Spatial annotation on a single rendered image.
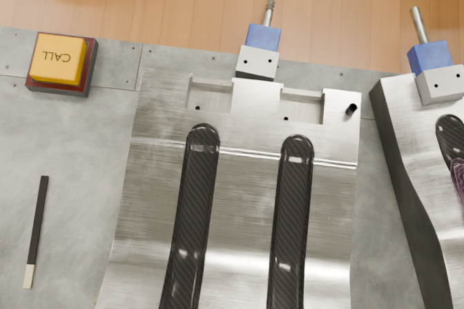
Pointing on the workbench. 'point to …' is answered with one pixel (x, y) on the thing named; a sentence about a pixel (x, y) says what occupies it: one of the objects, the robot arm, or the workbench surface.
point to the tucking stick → (35, 232)
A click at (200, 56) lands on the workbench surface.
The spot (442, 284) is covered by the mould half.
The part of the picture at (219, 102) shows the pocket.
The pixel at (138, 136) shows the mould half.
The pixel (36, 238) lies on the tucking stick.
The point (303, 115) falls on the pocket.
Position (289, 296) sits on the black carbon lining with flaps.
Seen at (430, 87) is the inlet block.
